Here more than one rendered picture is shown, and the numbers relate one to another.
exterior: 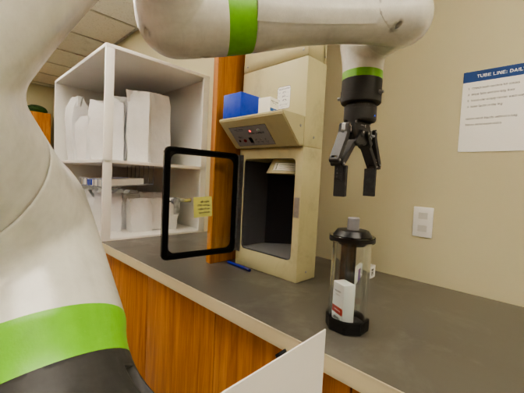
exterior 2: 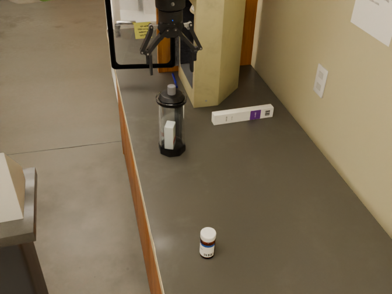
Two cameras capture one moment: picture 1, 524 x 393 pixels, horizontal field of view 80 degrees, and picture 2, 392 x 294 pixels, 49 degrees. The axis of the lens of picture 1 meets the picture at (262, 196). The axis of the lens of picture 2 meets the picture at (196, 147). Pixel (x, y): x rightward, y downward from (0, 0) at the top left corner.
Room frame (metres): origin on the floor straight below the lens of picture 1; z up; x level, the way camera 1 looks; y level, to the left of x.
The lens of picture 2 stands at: (-0.32, -0.97, 1.90)
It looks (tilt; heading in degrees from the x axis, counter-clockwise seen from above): 36 degrees down; 31
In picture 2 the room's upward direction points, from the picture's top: 2 degrees clockwise
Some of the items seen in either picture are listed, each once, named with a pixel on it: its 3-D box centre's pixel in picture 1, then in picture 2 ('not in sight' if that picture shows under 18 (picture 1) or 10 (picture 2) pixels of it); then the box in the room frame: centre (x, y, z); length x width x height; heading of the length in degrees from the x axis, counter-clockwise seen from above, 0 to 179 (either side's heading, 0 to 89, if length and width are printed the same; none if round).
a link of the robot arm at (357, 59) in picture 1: (365, 49); not in sight; (0.74, -0.22, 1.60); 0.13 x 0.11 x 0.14; 15
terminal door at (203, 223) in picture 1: (202, 203); (141, 27); (1.16, 0.22, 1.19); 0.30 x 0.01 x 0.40; 129
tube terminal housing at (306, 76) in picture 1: (288, 172); (215, 6); (1.25, -0.10, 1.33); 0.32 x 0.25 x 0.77; 46
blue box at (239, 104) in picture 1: (242, 108); not in sight; (1.19, 0.09, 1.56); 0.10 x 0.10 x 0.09; 46
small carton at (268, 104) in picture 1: (268, 107); not in sight; (1.09, -0.01, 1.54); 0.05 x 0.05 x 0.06; 53
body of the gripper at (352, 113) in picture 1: (359, 125); (170, 22); (0.75, -0.22, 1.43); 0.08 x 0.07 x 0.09; 134
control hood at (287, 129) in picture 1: (258, 132); not in sight; (1.12, 0.02, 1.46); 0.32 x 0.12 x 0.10; 46
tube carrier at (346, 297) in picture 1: (349, 278); (171, 122); (0.75, -0.22, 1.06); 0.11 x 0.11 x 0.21
